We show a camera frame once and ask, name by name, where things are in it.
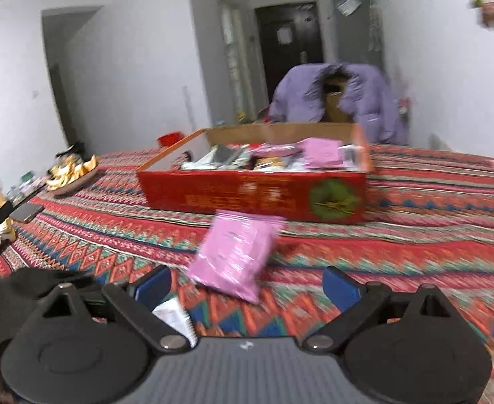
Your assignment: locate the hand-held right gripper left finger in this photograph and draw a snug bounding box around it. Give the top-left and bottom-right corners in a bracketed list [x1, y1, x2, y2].
[40, 265, 191, 354]

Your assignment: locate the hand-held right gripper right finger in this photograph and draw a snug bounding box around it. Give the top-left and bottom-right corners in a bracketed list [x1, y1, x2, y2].
[302, 266, 454, 354]

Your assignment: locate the white printed snack packet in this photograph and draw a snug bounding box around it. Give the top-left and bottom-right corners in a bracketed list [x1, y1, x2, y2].
[151, 297, 198, 348]

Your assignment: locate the pink snack packet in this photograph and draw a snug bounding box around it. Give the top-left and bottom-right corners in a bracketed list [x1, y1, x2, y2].
[187, 209, 287, 304]
[300, 137, 344, 169]

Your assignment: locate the red cardboard box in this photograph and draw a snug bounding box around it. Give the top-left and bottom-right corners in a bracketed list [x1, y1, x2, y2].
[136, 123, 374, 225]

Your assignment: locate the dark phone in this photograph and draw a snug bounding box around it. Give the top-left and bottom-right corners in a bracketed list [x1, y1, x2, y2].
[10, 203, 44, 224]

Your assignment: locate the colourful patterned table cloth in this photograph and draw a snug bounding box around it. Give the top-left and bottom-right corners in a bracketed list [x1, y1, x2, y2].
[0, 143, 494, 404]

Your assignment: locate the brown plate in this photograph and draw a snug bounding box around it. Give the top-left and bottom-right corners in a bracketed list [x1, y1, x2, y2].
[47, 167, 100, 196]

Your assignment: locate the plate of yellow fruit peels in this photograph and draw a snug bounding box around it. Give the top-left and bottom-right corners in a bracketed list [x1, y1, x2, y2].
[46, 154, 98, 188]

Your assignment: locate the red basin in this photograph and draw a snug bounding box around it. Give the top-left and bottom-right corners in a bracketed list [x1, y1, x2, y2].
[158, 132, 186, 147]

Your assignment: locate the pile of packets in box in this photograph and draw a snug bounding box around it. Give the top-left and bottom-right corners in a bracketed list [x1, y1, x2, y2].
[182, 137, 357, 173]

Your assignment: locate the brown cardboard box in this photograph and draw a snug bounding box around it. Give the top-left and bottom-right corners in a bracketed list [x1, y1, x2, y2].
[323, 76, 353, 124]

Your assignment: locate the purple jacket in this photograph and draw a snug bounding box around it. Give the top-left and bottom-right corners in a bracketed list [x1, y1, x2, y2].
[268, 63, 408, 144]

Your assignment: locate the white glass door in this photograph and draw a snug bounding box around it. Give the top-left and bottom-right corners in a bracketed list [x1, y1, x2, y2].
[219, 0, 256, 125]

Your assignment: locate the grey cabinet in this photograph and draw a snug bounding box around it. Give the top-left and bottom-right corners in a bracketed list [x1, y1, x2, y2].
[329, 0, 384, 72]

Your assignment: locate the dark door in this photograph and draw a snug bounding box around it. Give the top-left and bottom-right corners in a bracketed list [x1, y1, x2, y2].
[254, 2, 326, 108]

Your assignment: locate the paper sheet on cabinet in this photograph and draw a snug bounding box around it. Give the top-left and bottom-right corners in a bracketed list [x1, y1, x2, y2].
[335, 0, 361, 16]

